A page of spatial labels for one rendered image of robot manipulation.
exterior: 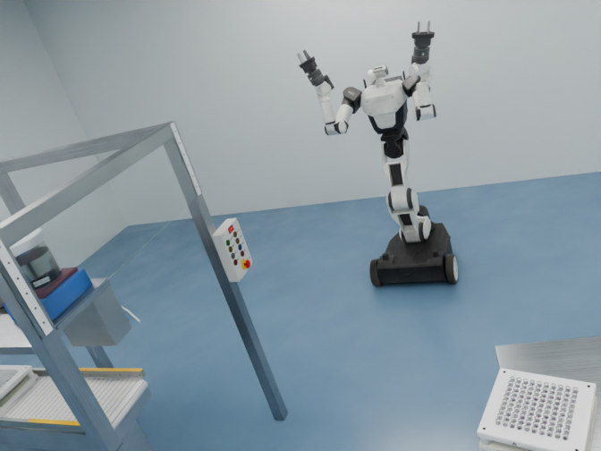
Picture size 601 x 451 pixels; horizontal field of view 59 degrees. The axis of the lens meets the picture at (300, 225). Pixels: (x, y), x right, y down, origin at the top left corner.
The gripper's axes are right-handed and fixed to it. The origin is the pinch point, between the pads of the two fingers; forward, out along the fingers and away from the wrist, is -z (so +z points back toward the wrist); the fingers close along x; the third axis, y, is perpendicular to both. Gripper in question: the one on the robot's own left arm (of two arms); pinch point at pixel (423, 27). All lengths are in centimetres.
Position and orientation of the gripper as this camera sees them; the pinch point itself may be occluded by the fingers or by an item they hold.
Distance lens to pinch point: 316.8
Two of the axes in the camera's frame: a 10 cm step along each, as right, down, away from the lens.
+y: -0.1, -5.7, 8.2
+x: -10.0, 0.4, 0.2
